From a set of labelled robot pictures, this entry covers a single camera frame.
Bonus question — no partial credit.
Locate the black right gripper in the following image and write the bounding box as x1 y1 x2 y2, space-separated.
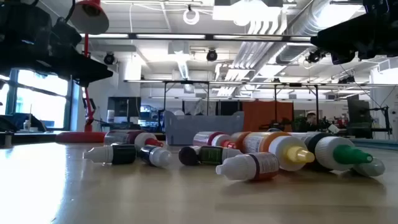
310 6 398 65

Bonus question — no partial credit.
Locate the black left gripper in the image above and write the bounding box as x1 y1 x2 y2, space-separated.
0 2 114 88

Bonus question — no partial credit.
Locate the large red food coloring bottle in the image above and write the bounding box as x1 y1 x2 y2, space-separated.
192 131 237 149
104 129 165 149

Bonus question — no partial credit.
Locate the small dark green dropper bottle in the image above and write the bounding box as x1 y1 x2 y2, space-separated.
82 143 137 166

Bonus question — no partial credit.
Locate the large green food coloring bottle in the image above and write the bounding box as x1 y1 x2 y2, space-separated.
289 132 374 172

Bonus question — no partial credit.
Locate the small blue dropper bottle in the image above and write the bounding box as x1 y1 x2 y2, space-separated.
138 144 173 168

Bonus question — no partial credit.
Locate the large yellow food coloring bottle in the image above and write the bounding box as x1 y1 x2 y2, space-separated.
231 131 315 172

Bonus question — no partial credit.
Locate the small green label dropper bottle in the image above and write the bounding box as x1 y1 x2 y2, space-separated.
198 145 244 166

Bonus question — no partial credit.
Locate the small red dropper bottle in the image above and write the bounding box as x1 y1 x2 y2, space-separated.
215 151 280 182

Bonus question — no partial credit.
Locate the red desk lamp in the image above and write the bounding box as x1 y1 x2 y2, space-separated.
55 0 109 144

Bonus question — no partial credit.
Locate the person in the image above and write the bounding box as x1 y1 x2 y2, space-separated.
303 111 320 132

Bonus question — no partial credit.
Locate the orange partition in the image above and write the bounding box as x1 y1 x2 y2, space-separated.
242 101 295 132

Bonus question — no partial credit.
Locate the blue-grey metal table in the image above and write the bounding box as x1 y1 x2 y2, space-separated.
351 138 398 152

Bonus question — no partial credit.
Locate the grey plastic storage bin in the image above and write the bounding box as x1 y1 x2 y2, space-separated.
164 110 245 146

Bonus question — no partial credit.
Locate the black overhead light beam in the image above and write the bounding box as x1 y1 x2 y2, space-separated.
80 32 315 43

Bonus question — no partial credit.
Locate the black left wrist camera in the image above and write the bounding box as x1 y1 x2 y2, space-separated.
51 17 82 47

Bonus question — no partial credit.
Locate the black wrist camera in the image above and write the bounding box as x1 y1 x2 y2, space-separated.
362 0 391 15
51 17 82 47

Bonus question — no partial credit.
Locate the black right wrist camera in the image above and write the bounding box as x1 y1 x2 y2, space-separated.
362 0 391 15

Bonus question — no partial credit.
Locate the black rig frame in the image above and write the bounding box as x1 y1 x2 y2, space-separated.
273 82 320 125
163 80 211 116

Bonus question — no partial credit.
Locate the black sleeved arm cable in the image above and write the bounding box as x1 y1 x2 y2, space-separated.
63 0 77 23

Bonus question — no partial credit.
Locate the black aluminium table frame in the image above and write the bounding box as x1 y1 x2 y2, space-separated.
0 130 167 147

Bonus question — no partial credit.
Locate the black camera stand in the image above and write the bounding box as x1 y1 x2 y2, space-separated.
368 105 393 136

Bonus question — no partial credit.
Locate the white cable coil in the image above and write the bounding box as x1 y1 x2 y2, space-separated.
182 8 200 26

